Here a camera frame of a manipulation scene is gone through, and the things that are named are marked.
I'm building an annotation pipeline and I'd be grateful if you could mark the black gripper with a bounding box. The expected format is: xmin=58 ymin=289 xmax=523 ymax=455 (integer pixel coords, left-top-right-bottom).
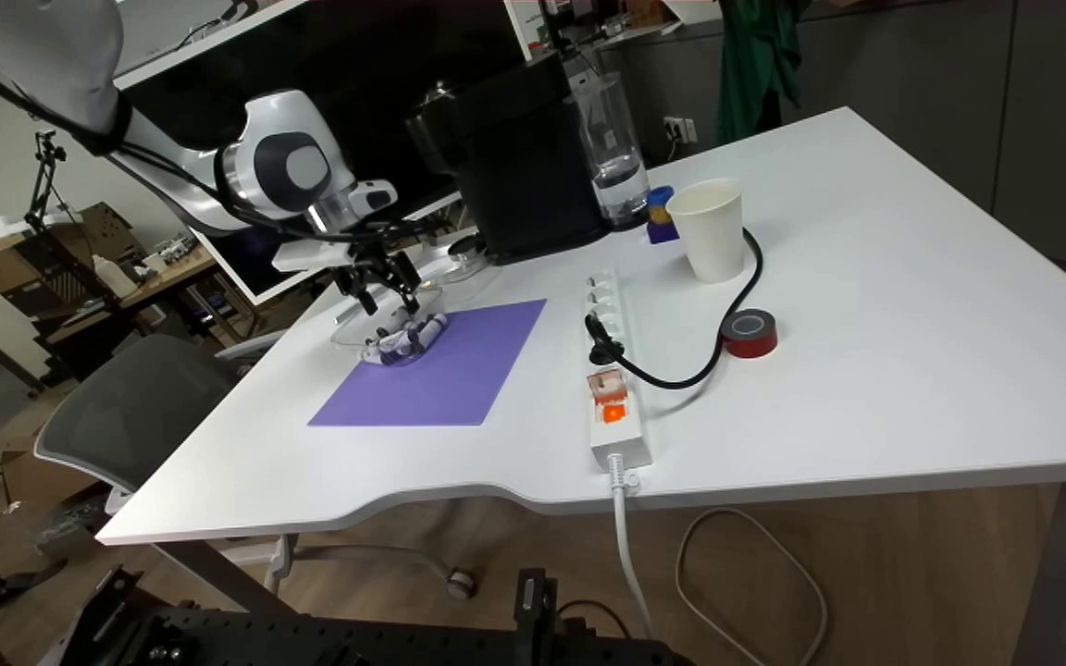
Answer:
xmin=331 ymin=222 xmax=426 ymax=320

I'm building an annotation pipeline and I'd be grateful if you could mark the clear plastic water bottle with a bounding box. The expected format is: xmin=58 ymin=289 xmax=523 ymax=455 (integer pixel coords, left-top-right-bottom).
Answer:
xmin=558 ymin=48 xmax=654 ymax=231

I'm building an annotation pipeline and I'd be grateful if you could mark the purple mat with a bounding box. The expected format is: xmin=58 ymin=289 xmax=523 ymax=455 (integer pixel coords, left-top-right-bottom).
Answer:
xmin=307 ymin=296 xmax=553 ymax=431

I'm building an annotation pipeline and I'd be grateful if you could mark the black coffee machine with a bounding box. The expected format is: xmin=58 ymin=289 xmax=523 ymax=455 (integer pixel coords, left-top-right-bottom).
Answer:
xmin=402 ymin=50 xmax=617 ymax=265

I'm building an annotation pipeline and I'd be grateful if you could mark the white power strip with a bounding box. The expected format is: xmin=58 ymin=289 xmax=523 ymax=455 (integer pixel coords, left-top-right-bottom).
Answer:
xmin=577 ymin=265 xmax=660 ymax=472

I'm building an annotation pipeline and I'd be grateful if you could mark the small blue and yellow item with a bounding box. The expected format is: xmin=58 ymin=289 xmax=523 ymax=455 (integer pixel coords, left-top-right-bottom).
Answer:
xmin=644 ymin=181 xmax=684 ymax=249

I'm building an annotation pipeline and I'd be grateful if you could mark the grey office chair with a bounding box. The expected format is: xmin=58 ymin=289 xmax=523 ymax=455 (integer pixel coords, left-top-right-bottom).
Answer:
xmin=31 ymin=328 xmax=305 ymax=594

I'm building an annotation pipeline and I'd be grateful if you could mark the cluttered wooden desk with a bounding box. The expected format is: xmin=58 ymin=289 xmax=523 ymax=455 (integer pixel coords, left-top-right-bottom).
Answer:
xmin=0 ymin=199 xmax=268 ymax=379

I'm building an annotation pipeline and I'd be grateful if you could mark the white paper cup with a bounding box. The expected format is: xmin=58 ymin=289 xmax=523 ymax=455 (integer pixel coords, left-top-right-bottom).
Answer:
xmin=670 ymin=172 xmax=753 ymax=283

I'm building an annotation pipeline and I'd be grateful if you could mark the black metal rig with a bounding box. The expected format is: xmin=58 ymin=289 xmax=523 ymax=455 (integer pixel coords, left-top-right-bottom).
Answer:
xmin=56 ymin=562 xmax=696 ymax=666

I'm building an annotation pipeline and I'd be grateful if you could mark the red tape roll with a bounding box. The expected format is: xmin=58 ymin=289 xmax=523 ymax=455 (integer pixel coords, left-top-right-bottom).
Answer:
xmin=717 ymin=307 xmax=783 ymax=362

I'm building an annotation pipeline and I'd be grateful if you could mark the green hanging cloth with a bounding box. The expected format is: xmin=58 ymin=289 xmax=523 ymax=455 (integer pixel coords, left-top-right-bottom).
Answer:
xmin=714 ymin=0 xmax=809 ymax=148

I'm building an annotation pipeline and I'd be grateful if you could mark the black plug with cable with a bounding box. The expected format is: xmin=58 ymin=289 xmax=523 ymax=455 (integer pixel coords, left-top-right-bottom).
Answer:
xmin=581 ymin=226 xmax=769 ymax=391

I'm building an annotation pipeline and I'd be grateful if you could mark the white power strip cable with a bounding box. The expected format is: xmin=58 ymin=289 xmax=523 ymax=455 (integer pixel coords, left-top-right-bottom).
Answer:
xmin=607 ymin=461 xmax=833 ymax=666

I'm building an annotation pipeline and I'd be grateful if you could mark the black camera tripod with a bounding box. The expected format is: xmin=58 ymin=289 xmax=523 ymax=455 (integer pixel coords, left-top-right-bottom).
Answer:
xmin=21 ymin=124 xmax=83 ymax=231

